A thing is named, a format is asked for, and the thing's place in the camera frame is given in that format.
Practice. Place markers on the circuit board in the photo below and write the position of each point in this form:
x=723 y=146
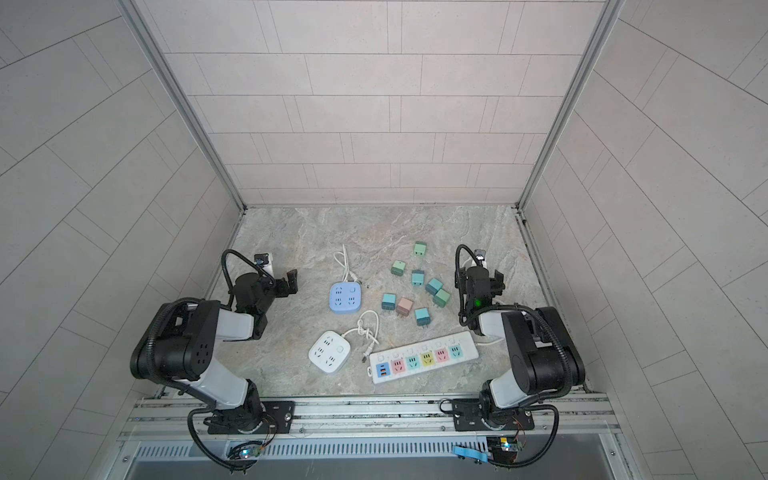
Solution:
x=504 y=450
x=245 y=452

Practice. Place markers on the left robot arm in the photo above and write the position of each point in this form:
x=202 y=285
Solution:
x=177 y=351

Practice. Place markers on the right circuit board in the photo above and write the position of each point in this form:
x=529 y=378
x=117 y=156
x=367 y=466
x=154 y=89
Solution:
x=504 y=450

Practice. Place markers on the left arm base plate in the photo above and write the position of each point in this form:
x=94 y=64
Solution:
x=271 y=417

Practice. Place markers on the green plug adapter left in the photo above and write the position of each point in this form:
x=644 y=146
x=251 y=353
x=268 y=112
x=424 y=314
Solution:
x=398 y=268

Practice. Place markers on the aluminium rail frame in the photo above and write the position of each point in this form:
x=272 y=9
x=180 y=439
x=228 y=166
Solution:
x=358 y=416

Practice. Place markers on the left circuit board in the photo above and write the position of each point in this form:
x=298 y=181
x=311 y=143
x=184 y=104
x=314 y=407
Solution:
x=245 y=452

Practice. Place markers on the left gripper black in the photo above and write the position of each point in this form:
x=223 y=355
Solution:
x=284 y=284

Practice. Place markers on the blue square power socket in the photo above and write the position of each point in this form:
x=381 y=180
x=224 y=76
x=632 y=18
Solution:
x=345 y=297

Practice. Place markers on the white long power strip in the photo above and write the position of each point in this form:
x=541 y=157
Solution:
x=421 y=357

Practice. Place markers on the green plug adapter right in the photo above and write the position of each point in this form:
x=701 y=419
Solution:
x=441 y=298

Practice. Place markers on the white square power socket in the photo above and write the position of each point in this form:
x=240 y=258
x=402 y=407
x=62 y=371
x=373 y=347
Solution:
x=329 y=352

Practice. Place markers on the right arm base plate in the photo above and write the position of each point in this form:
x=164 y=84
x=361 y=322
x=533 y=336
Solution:
x=476 y=415

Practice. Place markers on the teal blue plug adapter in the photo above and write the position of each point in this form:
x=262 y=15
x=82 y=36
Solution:
x=434 y=286

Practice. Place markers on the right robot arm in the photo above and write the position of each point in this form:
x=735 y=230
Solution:
x=544 y=364

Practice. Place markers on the light green plug adapter far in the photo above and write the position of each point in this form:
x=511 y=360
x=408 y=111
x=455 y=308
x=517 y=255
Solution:
x=420 y=248

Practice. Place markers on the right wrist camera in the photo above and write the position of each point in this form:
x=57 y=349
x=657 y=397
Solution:
x=480 y=255

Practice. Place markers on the blue tape piece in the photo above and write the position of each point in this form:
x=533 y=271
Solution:
x=475 y=455

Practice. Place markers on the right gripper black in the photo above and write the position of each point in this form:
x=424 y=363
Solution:
x=484 y=283

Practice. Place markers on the pink plug adapter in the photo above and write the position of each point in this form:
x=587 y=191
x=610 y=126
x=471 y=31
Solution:
x=404 y=306

